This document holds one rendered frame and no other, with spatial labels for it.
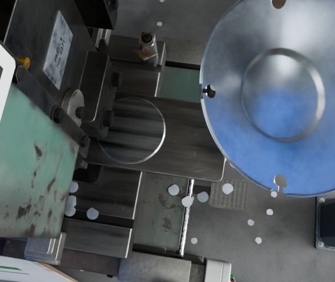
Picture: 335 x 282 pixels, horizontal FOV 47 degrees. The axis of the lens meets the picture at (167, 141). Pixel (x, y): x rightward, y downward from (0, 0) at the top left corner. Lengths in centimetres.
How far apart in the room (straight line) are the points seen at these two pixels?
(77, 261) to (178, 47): 51
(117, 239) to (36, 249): 14
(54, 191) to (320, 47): 36
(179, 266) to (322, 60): 48
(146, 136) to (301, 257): 95
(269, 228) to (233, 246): 15
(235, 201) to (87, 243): 66
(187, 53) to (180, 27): 79
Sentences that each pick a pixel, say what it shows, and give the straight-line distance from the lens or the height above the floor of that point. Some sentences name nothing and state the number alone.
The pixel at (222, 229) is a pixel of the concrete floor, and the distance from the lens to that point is 146.
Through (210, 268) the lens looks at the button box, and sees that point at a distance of 82.
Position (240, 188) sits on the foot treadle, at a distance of 131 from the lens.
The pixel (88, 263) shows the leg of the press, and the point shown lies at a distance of 85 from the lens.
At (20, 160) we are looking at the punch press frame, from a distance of 29.
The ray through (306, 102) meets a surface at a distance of 54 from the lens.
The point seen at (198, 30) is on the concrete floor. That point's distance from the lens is 168.
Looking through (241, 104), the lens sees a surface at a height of 89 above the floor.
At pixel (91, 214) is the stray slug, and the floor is 71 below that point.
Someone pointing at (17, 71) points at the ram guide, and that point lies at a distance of 28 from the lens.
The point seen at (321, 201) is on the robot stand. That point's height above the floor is 3.
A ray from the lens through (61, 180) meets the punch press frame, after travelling 38.
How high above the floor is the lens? 145
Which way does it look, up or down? 75 degrees down
